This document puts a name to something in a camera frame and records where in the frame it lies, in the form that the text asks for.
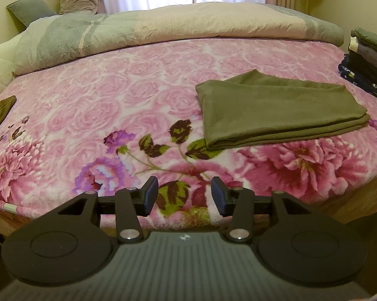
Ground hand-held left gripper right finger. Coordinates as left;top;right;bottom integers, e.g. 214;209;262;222
211;176;317;243

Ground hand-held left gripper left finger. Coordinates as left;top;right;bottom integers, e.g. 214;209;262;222
55;176;159;243

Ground olive green pants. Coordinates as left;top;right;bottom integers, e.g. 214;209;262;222
195;69;371;151

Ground pink floral blanket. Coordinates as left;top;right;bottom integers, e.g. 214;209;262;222
0;36;377;229

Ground grey beige striped quilt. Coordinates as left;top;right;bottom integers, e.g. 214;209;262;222
12;2;345;76

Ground folded navy printed garment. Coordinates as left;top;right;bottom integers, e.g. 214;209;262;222
337;64;377;102

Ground folded black garment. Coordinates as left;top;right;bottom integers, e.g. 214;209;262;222
342;53;377;82

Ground cream quilted mattress pad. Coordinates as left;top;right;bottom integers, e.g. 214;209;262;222
0;34;27;105

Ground beige folded towel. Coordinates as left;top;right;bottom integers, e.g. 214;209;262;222
59;0;99;16

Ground folded grey garment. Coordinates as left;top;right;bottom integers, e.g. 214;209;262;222
348;42;377;66

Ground folded green garment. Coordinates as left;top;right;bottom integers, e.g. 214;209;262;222
350;28;377;57

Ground grey pillow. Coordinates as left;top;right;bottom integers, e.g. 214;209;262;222
7;0;58;27

